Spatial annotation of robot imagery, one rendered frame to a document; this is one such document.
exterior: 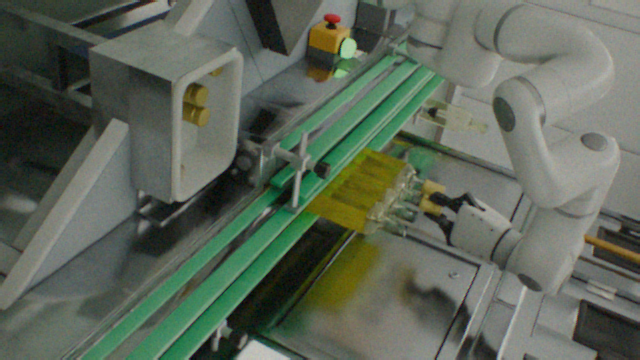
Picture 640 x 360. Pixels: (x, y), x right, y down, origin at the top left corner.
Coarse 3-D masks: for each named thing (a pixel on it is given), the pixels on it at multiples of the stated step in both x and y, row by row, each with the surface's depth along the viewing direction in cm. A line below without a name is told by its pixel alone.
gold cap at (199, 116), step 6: (186, 102) 107; (186, 108) 106; (192, 108) 106; (198, 108) 106; (204, 108) 106; (186, 114) 106; (192, 114) 105; (198, 114) 105; (204, 114) 106; (210, 114) 108; (186, 120) 107; (192, 120) 106; (198, 120) 105; (204, 120) 107; (198, 126) 106
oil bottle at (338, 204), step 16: (320, 192) 128; (336, 192) 129; (352, 192) 129; (304, 208) 131; (320, 208) 129; (336, 208) 127; (352, 208) 125; (368, 208) 125; (352, 224) 127; (368, 224) 125
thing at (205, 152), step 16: (208, 64) 97; (224, 64) 106; (240, 64) 105; (192, 80) 94; (208, 80) 109; (224, 80) 108; (240, 80) 107; (176, 96) 92; (208, 96) 110; (224, 96) 109; (176, 112) 94; (224, 112) 111; (176, 128) 95; (192, 128) 113; (208, 128) 114; (224, 128) 112; (176, 144) 97; (192, 144) 115; (208, 144) 116; (224, 144) 114; (176, 160) 98; (192, 160) 113; (208, 160) 114; (224, 160) 114; (176, 176) 100; (192, 176) 109; (208, 176) 110; (176, 192) 102; (192, 192) 106
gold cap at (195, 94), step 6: (192, 84) 103; (198, 84) 103; (186, 90) 103; (192, 90) 102; (198, 90) 102; (204, 90) 103; (186, 96) 103; (192, 96) 102; (198, 96) 102; (204, 96) 104; (192, 102) 103; (198, 102) 103
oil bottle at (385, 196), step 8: (336, 176) 133; (344, 176) 134; (352, 176) 134; (360, 176) 134; (344, 184) 131; (352, 184) 132; (360, 184) 132; (368, 184) 132; (376, 184) 133; (360, 192) 130; (368, 192) 130; (376, 192) 130; (384, 192) 131; (392, 192) 132; (376, 200) 129; (384, 200) 129; (392, 200) 130; (384, 208) 129; (392, 208) 130
